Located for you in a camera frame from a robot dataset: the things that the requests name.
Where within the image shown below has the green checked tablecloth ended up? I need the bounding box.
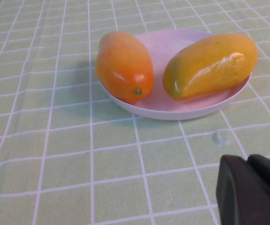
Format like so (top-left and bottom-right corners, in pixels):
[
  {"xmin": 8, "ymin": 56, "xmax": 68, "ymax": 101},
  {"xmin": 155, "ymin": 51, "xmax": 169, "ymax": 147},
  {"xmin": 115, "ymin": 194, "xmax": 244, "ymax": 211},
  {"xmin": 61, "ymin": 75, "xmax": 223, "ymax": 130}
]
[{"xmin": 0, "ymin": 0, "xmax": 270, "ymax": 225}]

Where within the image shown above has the orange plastic mango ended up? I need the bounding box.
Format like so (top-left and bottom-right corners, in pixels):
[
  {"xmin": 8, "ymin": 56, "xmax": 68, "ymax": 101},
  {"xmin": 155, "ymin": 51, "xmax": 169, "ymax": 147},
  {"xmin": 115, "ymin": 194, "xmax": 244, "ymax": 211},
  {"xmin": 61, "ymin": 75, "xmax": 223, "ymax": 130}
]
[{"xmin": 95, "ymin": 31, "xmax": 155, "ymax": 105}]

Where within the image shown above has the pink round plastic plate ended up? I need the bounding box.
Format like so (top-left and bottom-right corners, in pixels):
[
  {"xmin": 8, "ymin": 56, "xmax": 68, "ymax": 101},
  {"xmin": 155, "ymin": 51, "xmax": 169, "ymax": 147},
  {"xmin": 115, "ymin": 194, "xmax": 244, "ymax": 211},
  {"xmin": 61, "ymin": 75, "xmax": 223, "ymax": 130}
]
[{"xmin": 97, "ymin": 29, "xmax": 253, "ymax": 121}]

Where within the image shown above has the yellow plastic mango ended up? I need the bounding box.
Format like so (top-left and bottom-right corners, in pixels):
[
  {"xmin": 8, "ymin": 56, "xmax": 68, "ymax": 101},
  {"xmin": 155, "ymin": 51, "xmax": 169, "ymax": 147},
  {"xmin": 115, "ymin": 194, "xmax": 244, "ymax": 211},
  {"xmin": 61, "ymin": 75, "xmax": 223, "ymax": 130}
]
[{"xmin": 162, "ymin": 32, "xmax": 259, "ymax": 102}]

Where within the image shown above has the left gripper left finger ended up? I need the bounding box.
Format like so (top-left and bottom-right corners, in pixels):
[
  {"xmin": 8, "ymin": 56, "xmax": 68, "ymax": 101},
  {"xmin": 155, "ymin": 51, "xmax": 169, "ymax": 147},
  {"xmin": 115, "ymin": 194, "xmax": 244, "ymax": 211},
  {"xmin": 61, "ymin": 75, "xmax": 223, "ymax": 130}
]
[{"xmin": 216, "ymin": 154, "xmax": 270, "ymax": 225}]

